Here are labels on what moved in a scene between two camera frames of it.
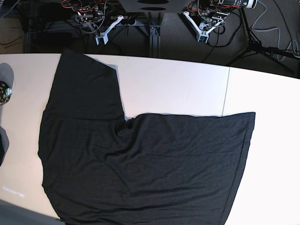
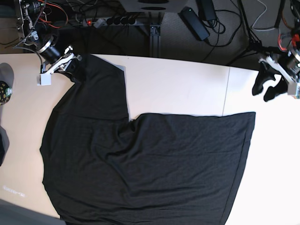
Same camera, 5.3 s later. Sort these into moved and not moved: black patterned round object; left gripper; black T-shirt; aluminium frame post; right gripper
Moved: right gripper; left gripper
Not moved: aluminium frame post; black T-shirt; black patterned round object
